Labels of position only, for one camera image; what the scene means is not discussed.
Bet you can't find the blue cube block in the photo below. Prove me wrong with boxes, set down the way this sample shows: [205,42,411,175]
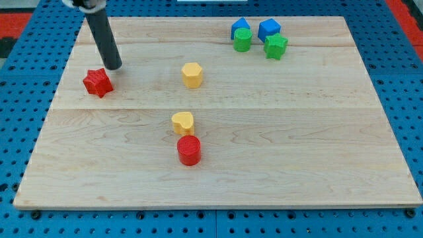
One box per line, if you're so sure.
[258,18,281,43]

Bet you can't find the yellow heart block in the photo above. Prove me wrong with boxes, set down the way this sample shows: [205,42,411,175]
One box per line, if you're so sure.
[171,112,195,136]

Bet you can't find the green star block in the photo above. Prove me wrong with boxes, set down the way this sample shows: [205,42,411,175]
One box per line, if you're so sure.
[264,33,288,60]

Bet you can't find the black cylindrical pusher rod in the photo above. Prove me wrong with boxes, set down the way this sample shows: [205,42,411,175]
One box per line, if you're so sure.
[85,9,122,70]

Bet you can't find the red star block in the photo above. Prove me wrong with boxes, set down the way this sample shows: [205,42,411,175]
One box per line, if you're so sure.
[83,68,114,98]

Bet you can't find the yellow hexagon block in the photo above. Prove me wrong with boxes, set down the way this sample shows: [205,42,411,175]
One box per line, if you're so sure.
[181,62,203,89]

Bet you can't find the blue pentagon block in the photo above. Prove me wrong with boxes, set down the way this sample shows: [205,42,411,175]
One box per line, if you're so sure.
[231,17,250,40]

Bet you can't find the green cylinder block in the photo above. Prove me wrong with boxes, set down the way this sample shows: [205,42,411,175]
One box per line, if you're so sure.
[233,28,252,52]

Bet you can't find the wooden board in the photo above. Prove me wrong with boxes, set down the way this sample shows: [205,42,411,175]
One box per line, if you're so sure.
[14,17,422,210]

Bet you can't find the red cylinder block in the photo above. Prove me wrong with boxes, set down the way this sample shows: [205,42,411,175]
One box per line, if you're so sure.
[176,135,201,166]

